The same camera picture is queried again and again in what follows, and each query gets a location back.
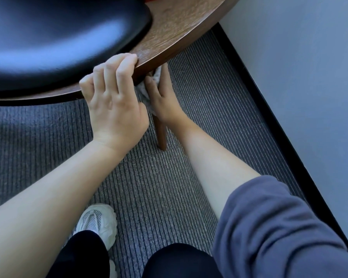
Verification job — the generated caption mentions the black trousers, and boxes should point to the black trousers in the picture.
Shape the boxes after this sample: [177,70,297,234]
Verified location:
[46,230,222,278]

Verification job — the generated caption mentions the light blue cleaning cloth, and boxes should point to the light blue cleaning cloth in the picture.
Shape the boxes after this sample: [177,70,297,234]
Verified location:
[136,65,163,113]

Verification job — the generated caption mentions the person's right forearm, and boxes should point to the person's right forearm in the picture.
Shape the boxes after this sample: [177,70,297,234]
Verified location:
[167,115,261,220]

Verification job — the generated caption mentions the person's right hand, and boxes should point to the person's right hand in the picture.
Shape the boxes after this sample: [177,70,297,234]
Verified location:
[145,63,186,128]

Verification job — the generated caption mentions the person's left hand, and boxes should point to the person's left hand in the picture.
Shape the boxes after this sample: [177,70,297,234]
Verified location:
[79,53,150,151]

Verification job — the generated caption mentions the white left sneaker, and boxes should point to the white left sneaker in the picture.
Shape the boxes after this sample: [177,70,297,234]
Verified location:
[72,203,118,278]

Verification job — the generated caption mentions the wooden chair with black cushion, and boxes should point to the wooden chair with black cushion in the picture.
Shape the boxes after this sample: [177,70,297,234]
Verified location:
[0,0,244,151]

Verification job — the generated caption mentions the person's left forearm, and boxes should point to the person's left forearm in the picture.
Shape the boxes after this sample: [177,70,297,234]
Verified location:
[0,138,121,278]

